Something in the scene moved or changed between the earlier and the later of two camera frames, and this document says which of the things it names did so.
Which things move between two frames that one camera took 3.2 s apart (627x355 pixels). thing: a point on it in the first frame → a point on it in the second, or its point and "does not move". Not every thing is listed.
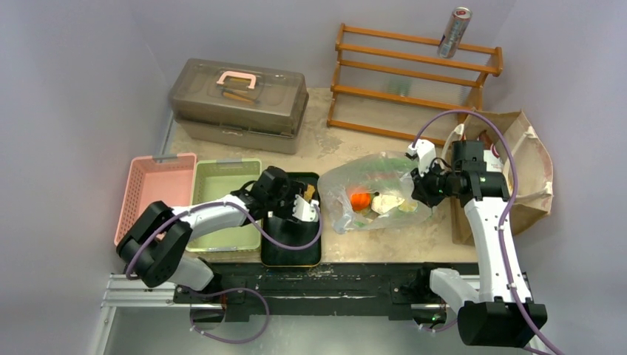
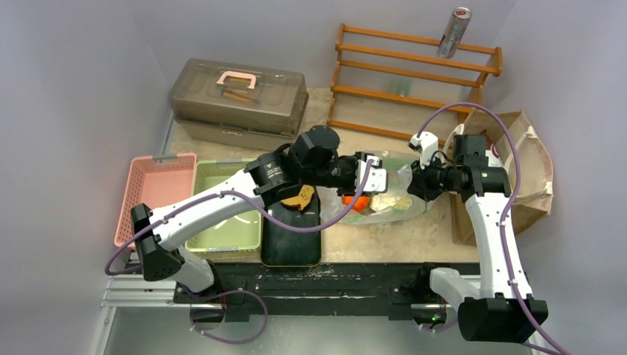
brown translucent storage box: x=234 y=106 does not move
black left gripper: x=292 y=188 → x=353 y=160
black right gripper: x=424 y=185 does not move
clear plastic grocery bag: x=370 y=191 does not move
